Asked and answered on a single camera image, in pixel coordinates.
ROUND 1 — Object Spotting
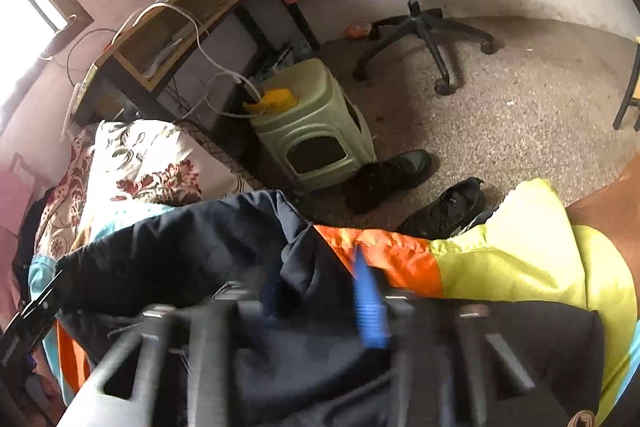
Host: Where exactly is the dark navy padded jacket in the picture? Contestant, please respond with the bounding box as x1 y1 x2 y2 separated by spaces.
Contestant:
58 192 604 426

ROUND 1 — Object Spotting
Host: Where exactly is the striped colourful bed blanket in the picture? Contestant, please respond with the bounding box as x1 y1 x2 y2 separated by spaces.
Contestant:
28 179 639 426

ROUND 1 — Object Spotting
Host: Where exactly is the black shoe right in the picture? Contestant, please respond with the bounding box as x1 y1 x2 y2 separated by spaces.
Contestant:
397 176 486 241

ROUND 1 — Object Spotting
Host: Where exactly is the black shoe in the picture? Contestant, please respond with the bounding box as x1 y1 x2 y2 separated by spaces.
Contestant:
397 176 486 241
342 150 433 215

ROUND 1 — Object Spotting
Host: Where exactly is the black shoe left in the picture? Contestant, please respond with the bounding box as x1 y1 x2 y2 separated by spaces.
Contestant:
342 150 433 215

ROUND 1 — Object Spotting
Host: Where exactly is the green plastic stool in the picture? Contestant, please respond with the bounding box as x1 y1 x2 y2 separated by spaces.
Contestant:
252 58 376 193

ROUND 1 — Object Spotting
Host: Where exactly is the yellow item on stool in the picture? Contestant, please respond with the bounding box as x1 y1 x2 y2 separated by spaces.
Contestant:
243 88 297 116

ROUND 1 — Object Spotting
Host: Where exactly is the wooden desk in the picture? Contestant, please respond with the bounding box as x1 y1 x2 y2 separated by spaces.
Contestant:
69 0 321 134

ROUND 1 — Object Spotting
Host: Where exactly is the white charging cable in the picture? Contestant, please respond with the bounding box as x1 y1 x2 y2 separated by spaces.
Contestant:
109 1 265 120

